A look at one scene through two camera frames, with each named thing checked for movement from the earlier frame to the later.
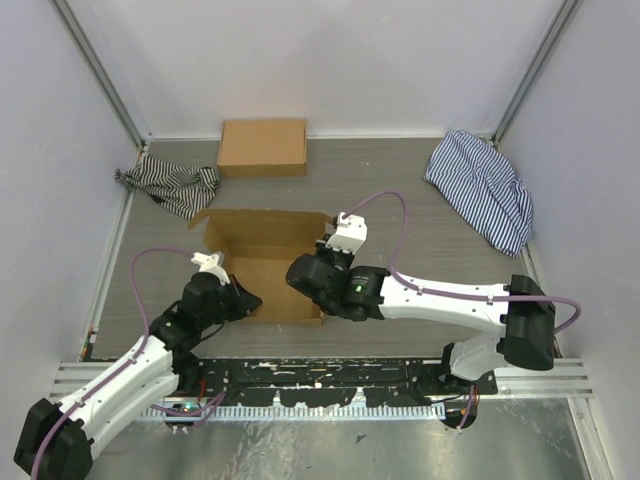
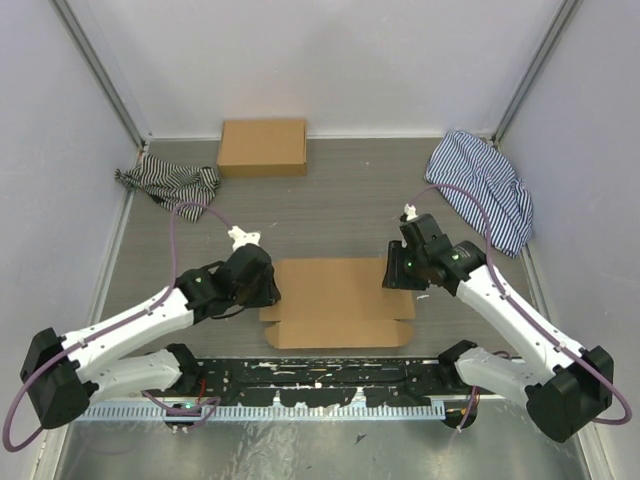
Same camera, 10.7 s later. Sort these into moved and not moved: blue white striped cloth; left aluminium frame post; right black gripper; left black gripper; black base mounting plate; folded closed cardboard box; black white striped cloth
Moved: right black gripper; left black gripper
Not moved: black white striped cloth; blue white striped cloth; black base mounting plate; folded closed cardboard box; left aluminium frame post
